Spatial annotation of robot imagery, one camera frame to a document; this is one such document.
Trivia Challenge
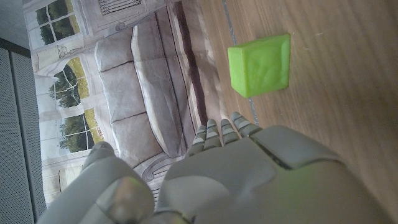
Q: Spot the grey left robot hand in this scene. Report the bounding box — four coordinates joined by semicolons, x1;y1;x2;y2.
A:
36;111;394;224

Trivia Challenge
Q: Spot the green cube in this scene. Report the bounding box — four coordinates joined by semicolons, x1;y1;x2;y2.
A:
227;33;292;99

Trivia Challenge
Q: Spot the printed living room backdrop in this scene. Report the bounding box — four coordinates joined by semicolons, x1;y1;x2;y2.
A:
22;0;259;207

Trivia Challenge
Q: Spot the grey perforated panel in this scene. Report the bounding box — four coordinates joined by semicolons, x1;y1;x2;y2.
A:
0;37;47;224

